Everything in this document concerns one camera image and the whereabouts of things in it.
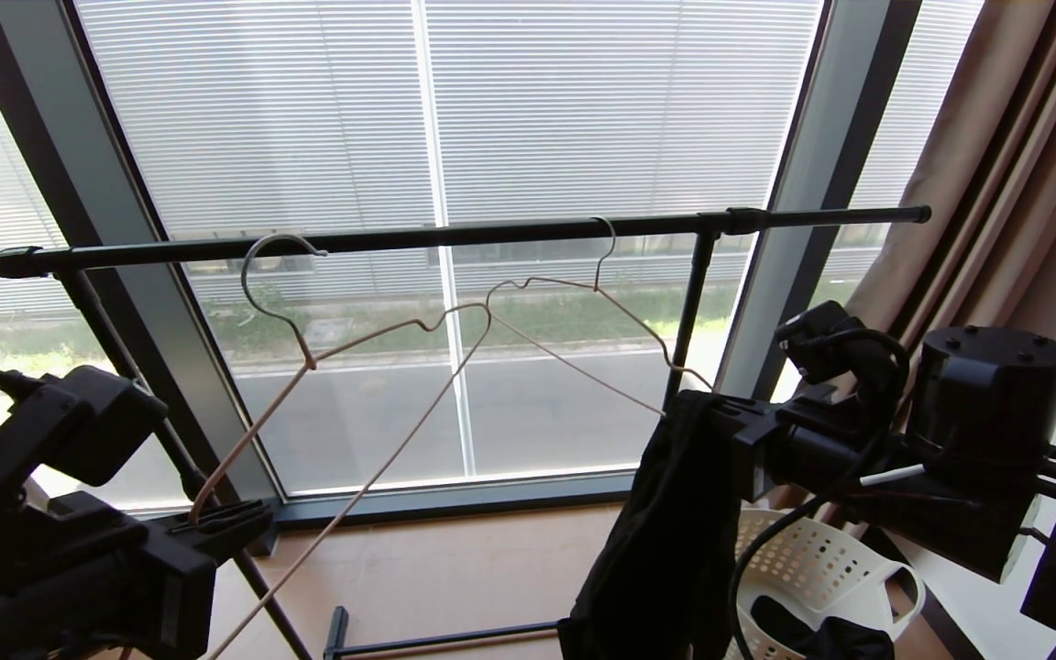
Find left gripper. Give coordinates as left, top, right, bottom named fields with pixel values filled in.
left=0, top=500, right=274, bottom=660

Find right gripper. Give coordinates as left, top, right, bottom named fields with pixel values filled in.
left=709, top=396, right=864, bottom=503

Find pink clothes hanger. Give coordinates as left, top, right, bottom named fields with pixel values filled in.
left=487, top=217, right=717, bottom=418
left=189, top=234, right=492, bottom=660

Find black shorts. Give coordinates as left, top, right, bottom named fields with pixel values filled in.
left=557, top=390, right=749, bottom=660

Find white laundry basket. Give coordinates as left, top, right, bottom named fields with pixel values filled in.
left=725, top=509, right=928, bottom=660

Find black clothes rack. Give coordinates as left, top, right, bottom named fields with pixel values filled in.
left=0, top=206, right=932, bottom=660

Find beige curtain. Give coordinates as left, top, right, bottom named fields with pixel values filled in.
left=771, top=0, right=1056, bottom=514

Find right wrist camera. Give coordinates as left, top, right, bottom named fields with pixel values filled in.
left=774, top=301, right=868, bottom=386

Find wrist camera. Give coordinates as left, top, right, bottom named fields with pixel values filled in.
left=0, top=365, right=170, bottom=501
left=774, top=301, right=868, bottom=386

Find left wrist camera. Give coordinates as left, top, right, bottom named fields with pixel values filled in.
left=0, top=365, right=170, bottom=501

